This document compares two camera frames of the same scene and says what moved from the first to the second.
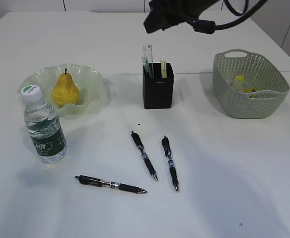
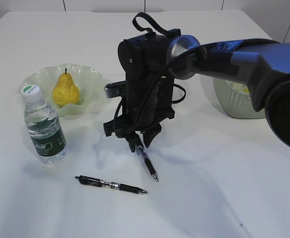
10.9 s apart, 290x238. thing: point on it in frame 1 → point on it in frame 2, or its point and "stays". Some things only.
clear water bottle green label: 44,126 stays
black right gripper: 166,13 → 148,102
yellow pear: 65,91 stays
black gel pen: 141,146 stays
